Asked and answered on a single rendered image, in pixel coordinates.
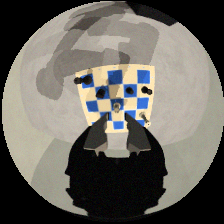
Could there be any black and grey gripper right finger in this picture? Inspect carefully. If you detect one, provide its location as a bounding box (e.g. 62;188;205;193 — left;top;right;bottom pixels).
124;112;168;177

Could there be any blue and cream chessboard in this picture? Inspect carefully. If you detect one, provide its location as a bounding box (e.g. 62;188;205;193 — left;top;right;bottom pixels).
76;64;154;133

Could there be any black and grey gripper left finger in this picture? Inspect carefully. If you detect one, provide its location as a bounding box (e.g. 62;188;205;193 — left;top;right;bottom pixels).
65;112;109;176

